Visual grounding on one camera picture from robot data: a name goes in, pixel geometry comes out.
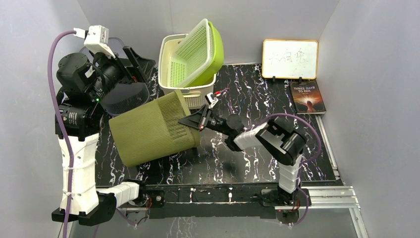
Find cream perforated storage basket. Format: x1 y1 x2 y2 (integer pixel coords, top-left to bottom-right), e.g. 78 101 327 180
158 34 217 110

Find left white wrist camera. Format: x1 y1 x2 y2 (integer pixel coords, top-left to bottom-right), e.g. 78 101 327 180
73 25 115 59

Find small whiteboard orange frame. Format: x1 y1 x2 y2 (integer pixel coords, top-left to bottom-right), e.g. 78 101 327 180
261 39 319 80

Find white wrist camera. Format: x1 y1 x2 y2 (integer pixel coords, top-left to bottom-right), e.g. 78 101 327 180
73 25 115 59
205 92 219 109

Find olive green slatted bin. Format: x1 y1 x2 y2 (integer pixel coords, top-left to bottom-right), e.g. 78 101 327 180
109 90 200 167

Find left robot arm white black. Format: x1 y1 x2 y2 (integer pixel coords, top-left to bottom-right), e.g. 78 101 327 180
52 46 155 227

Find lime green plastic basin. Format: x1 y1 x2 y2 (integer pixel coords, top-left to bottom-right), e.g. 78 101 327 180
190 21 224 87

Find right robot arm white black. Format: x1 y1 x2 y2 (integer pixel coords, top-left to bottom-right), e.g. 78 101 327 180
178 106 306 205

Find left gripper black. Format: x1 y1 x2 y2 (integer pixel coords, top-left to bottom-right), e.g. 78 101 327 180
87 46 155 102

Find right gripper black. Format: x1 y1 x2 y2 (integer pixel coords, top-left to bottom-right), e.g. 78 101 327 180
178 104 230 136

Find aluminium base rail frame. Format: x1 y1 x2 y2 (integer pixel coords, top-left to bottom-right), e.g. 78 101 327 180
60 113 370 238

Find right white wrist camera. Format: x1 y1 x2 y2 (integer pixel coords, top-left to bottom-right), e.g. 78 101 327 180
205 92 219 109

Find dark book three days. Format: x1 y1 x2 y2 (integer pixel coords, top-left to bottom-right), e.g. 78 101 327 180
289 79 326 115

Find pale green colander basket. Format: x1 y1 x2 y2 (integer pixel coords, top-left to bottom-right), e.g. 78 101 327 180
167 18 213 88

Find grey slatted bin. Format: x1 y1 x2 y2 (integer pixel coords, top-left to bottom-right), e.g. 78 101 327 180
100 82 150 117

